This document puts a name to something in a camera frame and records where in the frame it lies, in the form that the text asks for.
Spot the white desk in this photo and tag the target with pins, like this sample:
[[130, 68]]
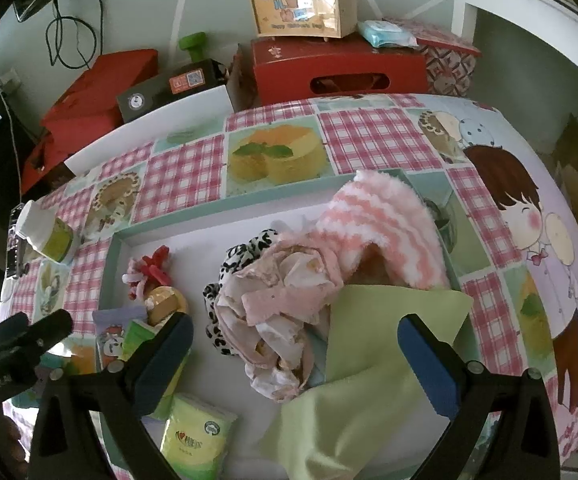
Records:
[[519, 15]]

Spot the green cloth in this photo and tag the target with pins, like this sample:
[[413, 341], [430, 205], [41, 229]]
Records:
[[369, 385]]

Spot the black smartphone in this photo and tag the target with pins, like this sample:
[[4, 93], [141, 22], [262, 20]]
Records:
[[16, 260]]

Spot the white board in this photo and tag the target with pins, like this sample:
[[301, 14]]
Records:
[[134, 130]]

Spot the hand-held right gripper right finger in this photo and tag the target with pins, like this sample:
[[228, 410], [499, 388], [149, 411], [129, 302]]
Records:
[[429, 370]]

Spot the purple printed packet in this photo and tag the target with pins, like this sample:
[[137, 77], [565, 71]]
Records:
[[111, 335]]

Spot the printed checkered tablecloth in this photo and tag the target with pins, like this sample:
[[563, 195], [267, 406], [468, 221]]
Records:
[[369, 135]]

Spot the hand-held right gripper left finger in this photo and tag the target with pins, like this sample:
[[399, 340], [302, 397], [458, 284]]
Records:
[[161, 360]]

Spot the black box with labels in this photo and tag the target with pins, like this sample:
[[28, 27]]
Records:
[[169, 90]]

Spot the pink striped fluffy sock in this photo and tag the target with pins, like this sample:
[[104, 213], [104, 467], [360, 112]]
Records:
[[384, 225]]

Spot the small green packet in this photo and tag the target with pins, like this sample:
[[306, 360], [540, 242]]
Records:
[[136, 337]]

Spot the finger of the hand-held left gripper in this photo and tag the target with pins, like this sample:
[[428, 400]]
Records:
[[51, 330], [4, 330]]

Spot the leopard print scrunchie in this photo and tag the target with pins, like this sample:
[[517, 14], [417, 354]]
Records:
[[241, 255]]

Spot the green dumbbell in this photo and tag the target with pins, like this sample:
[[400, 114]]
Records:
[[194, 45]]

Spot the red patterned box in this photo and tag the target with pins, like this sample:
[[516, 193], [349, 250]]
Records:
[[449, 67]]

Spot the white wall socket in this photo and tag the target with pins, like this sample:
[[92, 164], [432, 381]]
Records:
[[8, 81]]

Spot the white bottle with green label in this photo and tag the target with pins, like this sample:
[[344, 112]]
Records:
[[39, 225]]

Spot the large flat red box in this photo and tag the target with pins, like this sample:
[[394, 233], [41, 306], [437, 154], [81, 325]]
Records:
[[104, 95]]

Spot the cake shaped toy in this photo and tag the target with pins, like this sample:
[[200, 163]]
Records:
[[164, 302]]

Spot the pink printed cloth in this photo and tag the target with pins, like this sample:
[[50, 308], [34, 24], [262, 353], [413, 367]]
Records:
[[279, 310]]

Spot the light blue wipes pack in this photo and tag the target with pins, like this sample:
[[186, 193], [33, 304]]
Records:
[[386, 35]]

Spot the red and white hair bow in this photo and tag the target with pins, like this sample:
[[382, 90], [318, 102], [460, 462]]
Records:
[[151, 267]]

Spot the green tissue pack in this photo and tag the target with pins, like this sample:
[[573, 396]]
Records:
[[194, 440]]

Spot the white tray with teal rim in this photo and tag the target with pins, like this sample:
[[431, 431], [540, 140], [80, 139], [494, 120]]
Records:
[[189, 260]]

